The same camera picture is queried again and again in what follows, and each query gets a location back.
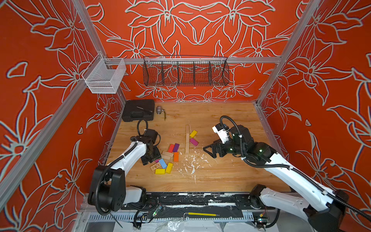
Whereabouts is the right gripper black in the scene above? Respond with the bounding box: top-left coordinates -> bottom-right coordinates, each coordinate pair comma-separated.
204,135 -> 247,157

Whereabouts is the red block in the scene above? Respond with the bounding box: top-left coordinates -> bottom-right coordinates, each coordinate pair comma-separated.
168,144 -> 175,153

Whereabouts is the yellow block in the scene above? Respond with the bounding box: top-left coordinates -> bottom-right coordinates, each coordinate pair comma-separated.
165,162 -> 174,174
189,130 -> 198,138
155,169 -> 166,175

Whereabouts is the purple block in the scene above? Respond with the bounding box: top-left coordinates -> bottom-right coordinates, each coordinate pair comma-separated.
173,144 -> 180,152

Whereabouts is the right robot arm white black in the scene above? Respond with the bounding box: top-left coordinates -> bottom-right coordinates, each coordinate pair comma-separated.
203,116 -> 371,232

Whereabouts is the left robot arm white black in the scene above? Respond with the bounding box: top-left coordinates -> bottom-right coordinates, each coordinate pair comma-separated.
88,119 -> 161,216

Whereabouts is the blue block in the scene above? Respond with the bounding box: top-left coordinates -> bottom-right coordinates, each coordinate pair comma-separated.
158,159 -> 167,169

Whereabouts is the printed wooden block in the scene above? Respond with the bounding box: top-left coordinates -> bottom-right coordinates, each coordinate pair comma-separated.
150,162 -> 162,171

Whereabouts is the orange block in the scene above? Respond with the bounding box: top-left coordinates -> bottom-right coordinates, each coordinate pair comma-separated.
173,152 -> 179,162

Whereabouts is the metal ball valve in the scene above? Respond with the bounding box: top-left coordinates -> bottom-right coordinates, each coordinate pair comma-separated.
156,105 -> 166,120

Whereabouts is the black plastic tool case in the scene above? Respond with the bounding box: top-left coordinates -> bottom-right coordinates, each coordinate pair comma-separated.
122,100 -> 155,122

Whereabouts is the yellow pencil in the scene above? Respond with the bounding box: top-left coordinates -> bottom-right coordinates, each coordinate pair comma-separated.
187,212 -> 219,217

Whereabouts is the white mesh basket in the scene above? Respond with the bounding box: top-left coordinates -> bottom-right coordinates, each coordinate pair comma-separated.
82,53 -> 127,94

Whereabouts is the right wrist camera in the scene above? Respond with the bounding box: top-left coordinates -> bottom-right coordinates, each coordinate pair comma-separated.
212,123 -> 230,144

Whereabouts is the black wire basket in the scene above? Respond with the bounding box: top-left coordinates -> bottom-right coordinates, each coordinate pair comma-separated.
143,55 -> 230,87

